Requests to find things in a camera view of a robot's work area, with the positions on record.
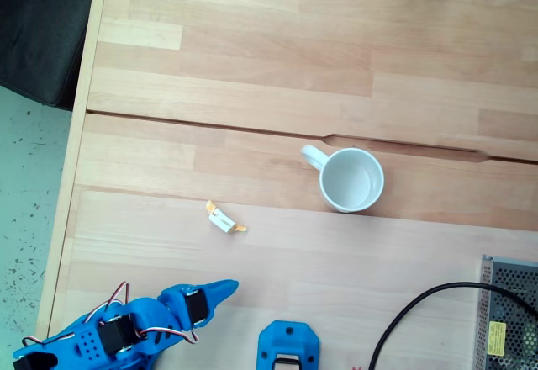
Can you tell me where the white orange caramel sweet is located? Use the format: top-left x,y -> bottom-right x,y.
204,199 -> 249,235

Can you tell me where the white ceramic mug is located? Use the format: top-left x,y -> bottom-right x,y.
299,144 -> 386,214

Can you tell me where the blue printed base part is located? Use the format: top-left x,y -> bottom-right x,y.
256,320 -> 321,370

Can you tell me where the light wooden board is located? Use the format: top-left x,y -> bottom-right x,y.
50,187 -> 538,370

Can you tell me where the perforated metal power supply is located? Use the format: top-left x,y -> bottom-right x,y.
473,254 -> 538,370

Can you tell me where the black fabric seat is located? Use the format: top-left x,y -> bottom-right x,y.
0,0 -> 98,113

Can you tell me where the red white black servo cable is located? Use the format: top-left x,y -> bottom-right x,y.
138,325 -> 199,346
20,331 -> 76,348
82,280 -> 131,325

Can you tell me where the thick black cable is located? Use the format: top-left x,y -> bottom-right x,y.
368,281 -> 538,370

